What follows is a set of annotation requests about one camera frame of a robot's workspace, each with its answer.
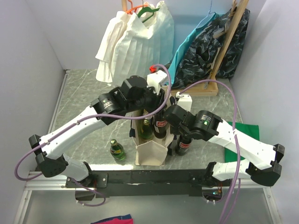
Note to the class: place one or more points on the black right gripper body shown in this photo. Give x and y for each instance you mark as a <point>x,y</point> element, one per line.
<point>174,130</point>

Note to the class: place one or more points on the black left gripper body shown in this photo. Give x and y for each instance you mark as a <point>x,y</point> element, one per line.
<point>150,101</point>

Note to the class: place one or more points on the cola bottle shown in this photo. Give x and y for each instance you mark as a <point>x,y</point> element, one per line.
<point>160,125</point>
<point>183,145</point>

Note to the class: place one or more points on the green bottle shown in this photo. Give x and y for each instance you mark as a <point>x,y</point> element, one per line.
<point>117,150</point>
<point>146,132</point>

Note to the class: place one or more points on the cream canvas tote bag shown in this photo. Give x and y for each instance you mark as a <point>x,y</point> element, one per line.
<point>152,152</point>

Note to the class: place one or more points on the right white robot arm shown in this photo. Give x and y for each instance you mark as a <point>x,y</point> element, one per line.
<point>261,162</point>

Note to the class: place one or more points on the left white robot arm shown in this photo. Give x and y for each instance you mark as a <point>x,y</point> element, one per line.
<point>51,159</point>

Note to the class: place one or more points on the wooden clothes rack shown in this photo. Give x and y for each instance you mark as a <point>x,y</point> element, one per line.
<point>236,12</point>

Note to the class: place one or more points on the white pleated garment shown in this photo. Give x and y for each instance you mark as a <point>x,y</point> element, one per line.
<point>132,43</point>

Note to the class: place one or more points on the dark patterned garment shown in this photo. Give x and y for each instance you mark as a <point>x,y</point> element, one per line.
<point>197,61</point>

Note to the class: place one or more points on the teal shirt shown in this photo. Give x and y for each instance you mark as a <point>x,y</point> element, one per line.
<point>184,46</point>

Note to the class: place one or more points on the black base beam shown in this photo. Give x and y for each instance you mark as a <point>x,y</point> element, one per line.
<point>154,182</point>

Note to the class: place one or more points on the green cloth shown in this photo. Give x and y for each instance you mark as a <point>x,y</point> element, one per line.
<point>250,130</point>

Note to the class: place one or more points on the orange hanger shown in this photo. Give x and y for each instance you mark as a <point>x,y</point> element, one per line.
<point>128,6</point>

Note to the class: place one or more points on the pink and blue cloth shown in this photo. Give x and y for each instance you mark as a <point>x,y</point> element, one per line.
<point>125,219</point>

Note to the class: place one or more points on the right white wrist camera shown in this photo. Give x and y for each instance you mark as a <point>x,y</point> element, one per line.
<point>184,101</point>

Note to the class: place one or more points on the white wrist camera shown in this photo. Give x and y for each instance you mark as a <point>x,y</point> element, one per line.
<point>156,79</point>
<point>184,101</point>

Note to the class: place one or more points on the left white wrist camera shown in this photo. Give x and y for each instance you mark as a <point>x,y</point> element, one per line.
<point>156,79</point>

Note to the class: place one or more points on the blue wire hanger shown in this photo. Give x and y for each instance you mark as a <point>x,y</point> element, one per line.
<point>208,16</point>

